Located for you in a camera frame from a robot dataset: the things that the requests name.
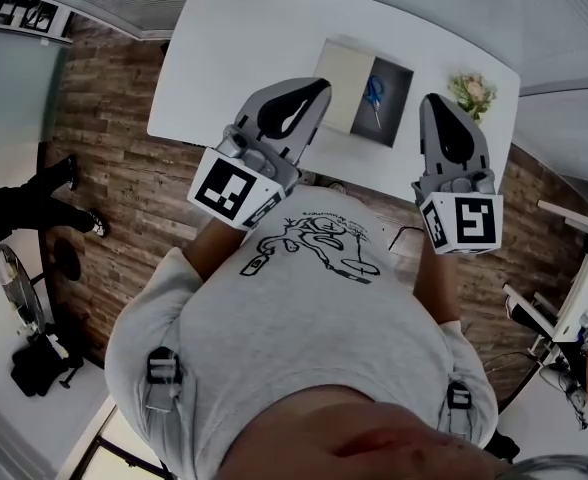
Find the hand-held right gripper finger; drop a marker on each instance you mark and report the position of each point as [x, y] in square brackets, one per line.
[480, 153]
[429, 143]

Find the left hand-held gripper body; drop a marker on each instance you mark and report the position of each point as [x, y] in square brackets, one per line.
[224, 190]

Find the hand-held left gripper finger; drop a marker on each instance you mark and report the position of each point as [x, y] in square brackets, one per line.
[249, 108]
[309, 138]

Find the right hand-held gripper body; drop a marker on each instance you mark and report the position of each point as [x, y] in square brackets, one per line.
[474, 223]

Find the grey box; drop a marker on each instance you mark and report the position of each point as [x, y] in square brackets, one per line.
[396, 113]

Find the person's right forearm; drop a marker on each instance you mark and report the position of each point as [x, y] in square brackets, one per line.
[436, 288]

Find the person's left forearm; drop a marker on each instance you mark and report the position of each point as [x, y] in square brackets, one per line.
[214, 250]

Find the person's left shoe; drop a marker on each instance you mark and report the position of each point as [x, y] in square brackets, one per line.
[309, 178]

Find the person's shoe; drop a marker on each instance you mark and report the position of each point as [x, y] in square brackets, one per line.
[309, 178]
[335, 187]

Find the person's right shoe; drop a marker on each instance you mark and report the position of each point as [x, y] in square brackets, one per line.
[335, 187]

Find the artificial flower bouquet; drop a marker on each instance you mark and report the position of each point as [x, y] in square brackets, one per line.
[474, 90]

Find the black power adapter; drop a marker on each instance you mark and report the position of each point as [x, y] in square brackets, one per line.
[165, 47]

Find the white side desk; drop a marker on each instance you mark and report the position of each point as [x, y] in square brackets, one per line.
[586, 278]

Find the person's grey printed t-shirt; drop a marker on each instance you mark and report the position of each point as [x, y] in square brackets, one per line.
[299, 328]

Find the white packet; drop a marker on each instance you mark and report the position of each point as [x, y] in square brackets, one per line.
[4, 265]

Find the frosted glass door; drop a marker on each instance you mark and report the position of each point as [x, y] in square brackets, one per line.
[14, 88]

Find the person's face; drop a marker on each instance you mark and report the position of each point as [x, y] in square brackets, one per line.
[364, 438]

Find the black and white striped panel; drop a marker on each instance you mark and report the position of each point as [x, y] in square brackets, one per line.
[24, 13]

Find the black bag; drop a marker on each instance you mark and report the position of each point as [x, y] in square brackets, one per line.
[34, 370]

